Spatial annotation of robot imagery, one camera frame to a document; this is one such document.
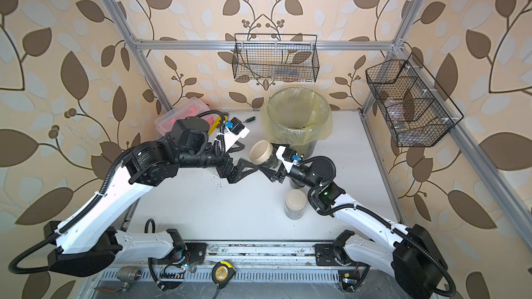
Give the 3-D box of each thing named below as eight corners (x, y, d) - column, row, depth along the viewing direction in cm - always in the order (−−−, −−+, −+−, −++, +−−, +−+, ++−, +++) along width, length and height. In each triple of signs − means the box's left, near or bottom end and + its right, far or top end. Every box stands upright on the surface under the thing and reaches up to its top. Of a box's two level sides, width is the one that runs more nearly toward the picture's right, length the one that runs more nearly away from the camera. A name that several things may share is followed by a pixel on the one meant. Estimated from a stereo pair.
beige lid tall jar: (284, 219, 84) (286, 208, 74) (284, 202, 89) (285, 189, 79) (304, 219, 84) (308, 208, 74) (302, 202, 89) (306, 189, 79)
